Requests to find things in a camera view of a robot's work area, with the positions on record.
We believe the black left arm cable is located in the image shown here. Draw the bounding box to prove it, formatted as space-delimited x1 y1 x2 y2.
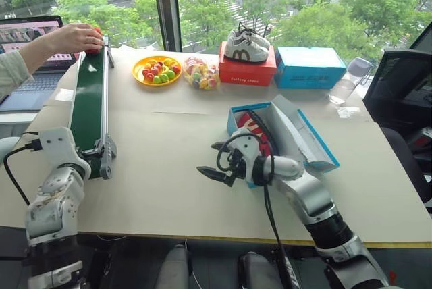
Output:
3 132 44 207

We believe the clear bag of toy fruit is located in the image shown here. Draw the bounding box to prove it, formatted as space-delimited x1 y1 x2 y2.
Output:
183 56 221 91

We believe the black office chair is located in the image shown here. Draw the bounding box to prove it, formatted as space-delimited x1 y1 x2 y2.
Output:
362 49 432 215

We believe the green conveyor belt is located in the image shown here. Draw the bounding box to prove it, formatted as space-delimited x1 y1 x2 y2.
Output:
66 34 118 180

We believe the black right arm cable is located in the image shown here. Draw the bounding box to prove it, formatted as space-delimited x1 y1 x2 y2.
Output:
215 132 300 289

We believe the red shoe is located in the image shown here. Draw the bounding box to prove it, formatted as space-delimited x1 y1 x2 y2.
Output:
234 109 275 162

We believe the yellow plate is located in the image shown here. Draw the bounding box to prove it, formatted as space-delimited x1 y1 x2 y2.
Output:
132 55 184 87

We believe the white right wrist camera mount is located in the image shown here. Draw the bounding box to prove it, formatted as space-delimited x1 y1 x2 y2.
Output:
228 129 261 184

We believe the red apple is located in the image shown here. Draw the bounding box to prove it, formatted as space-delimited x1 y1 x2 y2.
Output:
85 27 104 55

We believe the dark window frame post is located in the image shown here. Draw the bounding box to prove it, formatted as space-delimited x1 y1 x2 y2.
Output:
149 0 184 53

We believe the open blue shoebox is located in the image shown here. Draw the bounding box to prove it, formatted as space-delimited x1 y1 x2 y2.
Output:
226 94 341 190

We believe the white paper label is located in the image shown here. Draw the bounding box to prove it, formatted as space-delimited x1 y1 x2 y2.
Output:
336 106 362 120

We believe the clear water bottle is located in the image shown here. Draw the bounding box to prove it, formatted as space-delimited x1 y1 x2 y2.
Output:
327 57 373 105

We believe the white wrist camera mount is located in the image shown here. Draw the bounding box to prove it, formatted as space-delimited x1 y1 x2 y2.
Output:
38 126 92 180
228 129 261 184

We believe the red shoebox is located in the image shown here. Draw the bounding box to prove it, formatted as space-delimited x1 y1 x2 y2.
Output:
218 41 278 88

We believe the white brown sneaker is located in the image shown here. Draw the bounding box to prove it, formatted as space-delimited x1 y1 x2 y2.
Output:
240 21 272 51
223 29 270 65

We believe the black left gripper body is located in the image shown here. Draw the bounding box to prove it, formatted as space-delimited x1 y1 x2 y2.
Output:
75 147 102 167

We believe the dark rounded shape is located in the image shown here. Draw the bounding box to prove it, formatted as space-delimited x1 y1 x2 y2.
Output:
161 244 194 289
237 251 283 289

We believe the open laptop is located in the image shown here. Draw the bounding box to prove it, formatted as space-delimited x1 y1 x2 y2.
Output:
0 15 80 113

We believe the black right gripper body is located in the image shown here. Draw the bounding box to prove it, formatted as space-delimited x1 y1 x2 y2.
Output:
223 149 248 188

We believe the closed blue shoebox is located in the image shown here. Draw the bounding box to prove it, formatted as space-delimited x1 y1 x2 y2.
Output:
273 46 348 90

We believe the person's bare hand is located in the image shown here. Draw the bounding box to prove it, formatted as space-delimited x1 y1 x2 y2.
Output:
49 22 105 55

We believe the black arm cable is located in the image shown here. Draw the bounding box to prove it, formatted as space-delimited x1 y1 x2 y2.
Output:
3 132 44 207
215 132 300 289

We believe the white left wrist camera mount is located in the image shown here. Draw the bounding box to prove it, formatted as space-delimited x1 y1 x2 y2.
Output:
38 126 92 180

